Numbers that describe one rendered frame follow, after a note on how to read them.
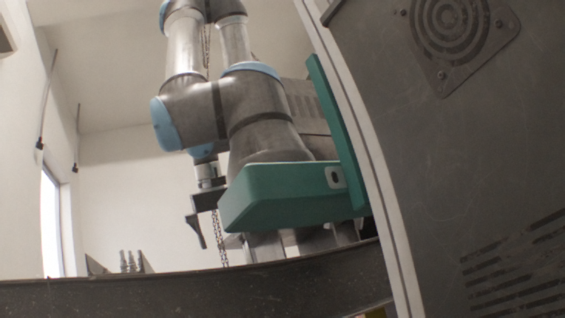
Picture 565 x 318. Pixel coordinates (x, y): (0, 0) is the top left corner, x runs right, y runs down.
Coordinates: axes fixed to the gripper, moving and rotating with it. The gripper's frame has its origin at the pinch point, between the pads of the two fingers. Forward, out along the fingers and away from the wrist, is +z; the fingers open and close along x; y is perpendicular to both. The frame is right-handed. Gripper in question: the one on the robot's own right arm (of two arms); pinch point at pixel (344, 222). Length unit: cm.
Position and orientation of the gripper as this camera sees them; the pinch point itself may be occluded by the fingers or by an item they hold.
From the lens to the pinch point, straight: 124.8
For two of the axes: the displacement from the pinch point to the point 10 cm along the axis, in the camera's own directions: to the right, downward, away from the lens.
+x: 8.3, 1.5, 5.4
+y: 5.6, -0.5, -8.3
